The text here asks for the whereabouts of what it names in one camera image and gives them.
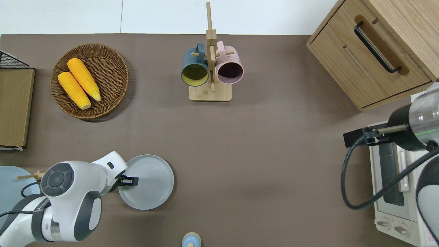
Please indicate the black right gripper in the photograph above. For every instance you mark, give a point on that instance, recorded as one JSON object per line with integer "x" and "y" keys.
{"x": 408, "y": 139}

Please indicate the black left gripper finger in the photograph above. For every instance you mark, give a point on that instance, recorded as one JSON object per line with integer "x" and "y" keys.
{"x": 135, "y": 181}

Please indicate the gray plate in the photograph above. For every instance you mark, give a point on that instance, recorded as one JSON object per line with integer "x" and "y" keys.
{"x": 151, "y": 185}

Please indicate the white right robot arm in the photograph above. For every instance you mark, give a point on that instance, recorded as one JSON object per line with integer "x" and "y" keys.
{"x": 425, "y": 120}

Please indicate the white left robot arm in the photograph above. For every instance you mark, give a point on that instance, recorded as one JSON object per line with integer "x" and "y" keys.
{"x": 68, "y": 212}

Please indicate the wooden plate rack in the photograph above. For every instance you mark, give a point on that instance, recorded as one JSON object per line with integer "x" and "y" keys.
{"x": 39, "y": 175}

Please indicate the wooden mug rack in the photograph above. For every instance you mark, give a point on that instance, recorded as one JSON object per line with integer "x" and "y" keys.
{"x": 210, "y": 96}

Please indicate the light blue plate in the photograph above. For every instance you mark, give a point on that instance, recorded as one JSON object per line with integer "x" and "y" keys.
{"x": 10, "y": 185}

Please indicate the wooden cabinet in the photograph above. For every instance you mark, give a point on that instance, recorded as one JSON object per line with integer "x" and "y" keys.
{"x": 343, "y": 55}

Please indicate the white toaster oven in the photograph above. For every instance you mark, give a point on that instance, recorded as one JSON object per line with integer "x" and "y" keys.
{"x": 391, "y": 214}

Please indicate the brown table mat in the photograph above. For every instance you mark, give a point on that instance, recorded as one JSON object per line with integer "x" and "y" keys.
{"x": 240, "y": 154}

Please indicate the yellow corn cob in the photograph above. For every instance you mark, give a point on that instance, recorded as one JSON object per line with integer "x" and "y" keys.
{"x": 73, "y": 90}
{"x": 84, "y": 79}

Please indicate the wicker basket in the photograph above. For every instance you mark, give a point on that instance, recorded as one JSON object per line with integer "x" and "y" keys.
{"x": 109, "y": 68}

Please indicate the dark teal mug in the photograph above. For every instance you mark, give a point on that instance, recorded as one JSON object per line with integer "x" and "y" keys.
{"x": 188, "y": 58}

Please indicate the wooden board lid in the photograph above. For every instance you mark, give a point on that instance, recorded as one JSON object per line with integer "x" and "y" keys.
{"x": 13, "y": 106}

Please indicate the pink mug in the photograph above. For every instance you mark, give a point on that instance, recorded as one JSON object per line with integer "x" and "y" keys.
{"x": 233, "y": 61}

